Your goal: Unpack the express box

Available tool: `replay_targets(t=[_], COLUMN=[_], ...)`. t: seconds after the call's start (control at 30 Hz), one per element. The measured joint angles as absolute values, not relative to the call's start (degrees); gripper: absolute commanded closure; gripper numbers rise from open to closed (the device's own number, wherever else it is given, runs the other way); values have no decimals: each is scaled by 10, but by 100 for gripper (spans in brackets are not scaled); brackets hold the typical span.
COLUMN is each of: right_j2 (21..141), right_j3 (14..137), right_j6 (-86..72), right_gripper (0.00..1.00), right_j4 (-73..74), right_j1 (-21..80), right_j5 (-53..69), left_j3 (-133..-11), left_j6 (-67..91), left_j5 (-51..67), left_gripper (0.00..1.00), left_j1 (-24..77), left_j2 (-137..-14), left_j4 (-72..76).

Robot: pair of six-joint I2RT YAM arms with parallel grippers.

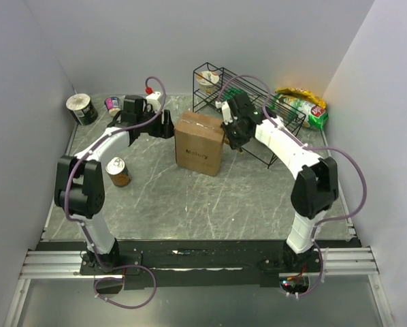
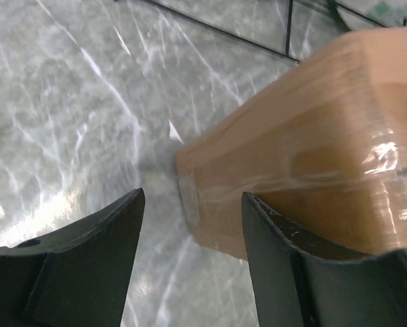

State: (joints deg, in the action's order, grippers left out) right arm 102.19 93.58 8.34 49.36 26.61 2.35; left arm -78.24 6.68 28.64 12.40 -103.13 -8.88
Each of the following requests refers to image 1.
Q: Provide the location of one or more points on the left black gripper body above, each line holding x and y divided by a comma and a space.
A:
154, 127

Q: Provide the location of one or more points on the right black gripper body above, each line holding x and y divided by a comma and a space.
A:
234, 135

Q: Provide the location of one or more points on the brown cardboard express box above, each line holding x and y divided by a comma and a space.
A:
199, 141

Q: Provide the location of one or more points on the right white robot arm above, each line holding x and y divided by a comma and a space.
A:
316, 178

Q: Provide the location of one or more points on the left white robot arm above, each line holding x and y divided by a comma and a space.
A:
79, 187

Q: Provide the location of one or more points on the green plastic cup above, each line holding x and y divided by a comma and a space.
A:
231, 92

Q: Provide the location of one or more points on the purple yogurt cup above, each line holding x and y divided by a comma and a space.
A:
113, 105

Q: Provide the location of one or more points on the brown tin can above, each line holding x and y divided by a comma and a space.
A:
118, 172

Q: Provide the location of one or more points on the yogurt cup in rack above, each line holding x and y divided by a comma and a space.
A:
207, 81

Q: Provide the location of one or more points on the yellow snack bag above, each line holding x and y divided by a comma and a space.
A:
304, 94

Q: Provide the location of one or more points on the green chips bag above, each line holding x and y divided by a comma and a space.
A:
314, 115

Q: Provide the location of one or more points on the black paper cup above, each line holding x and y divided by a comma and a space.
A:
81, 108

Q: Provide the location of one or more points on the circuit board with leds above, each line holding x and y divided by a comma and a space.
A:
297, 284

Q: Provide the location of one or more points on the black wire rack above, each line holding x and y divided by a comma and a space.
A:
256, 93

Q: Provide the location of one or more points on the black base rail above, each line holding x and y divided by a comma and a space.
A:
180, 263

